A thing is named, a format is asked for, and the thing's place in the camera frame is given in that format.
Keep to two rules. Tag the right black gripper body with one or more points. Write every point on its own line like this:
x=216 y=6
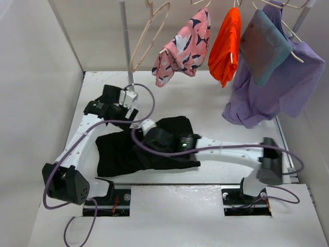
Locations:
x=149 y=147

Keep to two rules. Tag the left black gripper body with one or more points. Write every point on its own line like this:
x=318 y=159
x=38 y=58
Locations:
x=121 y=111

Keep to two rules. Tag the black trousers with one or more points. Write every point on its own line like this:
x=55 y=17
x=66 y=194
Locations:
x=119 y=155

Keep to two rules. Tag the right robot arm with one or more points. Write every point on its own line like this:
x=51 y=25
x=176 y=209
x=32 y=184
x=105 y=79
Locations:
x=265 y=159

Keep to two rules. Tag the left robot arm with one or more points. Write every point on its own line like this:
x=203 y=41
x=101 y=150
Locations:
x=64 y=179

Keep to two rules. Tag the hanger under pink garment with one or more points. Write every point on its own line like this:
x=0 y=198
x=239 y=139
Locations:
x=193 y=3

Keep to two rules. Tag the hanger under denim garment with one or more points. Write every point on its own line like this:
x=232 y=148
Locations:
x=295 y=56

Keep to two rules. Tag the hanger under purple shirt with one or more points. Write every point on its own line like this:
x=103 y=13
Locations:
x=305 y=9

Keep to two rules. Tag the pink floral garment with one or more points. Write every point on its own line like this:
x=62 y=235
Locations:
x=187 y=51

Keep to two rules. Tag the purple shirt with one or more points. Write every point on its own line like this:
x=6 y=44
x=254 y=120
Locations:
x=288 y=89

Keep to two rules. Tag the orange garment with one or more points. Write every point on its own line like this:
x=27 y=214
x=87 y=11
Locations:
x=224 y=55

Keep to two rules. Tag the blue denim garment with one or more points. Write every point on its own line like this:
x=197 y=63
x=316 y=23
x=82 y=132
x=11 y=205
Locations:
x=263 y=47

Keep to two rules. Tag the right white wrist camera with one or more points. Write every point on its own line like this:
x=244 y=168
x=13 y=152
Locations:
x=145 y=126

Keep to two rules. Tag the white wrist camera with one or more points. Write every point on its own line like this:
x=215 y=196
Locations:
x=145 y=126
x=127 y=98

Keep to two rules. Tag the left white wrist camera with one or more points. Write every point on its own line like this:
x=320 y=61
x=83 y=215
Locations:
x=127 y=98

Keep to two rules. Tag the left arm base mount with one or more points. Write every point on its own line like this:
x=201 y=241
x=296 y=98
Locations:
x=119 y=204

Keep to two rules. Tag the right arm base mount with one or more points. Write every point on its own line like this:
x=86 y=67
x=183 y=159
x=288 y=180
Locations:
x=235 y=203

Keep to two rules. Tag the white clothes rack frame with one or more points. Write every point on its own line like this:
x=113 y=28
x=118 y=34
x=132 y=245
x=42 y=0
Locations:
x=130 y=56

